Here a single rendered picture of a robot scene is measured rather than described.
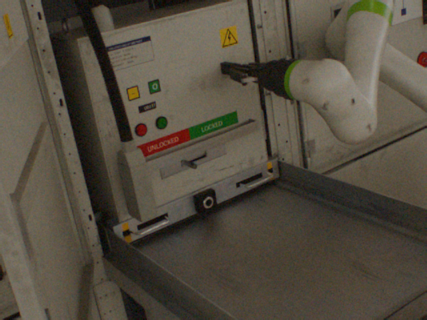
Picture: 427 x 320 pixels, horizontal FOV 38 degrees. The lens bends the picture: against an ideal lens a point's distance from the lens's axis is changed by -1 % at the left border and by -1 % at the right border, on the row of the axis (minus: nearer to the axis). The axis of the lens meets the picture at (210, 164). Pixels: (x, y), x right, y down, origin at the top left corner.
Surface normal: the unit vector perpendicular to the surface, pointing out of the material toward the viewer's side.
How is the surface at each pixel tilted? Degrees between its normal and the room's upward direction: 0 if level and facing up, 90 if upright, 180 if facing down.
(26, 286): 90
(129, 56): 90
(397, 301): 0
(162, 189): 90
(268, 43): 90
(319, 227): 0
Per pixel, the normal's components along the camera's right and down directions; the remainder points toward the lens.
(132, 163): 0.41, -0.26
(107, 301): 0.56, 0.22
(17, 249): 0.15, 0.34
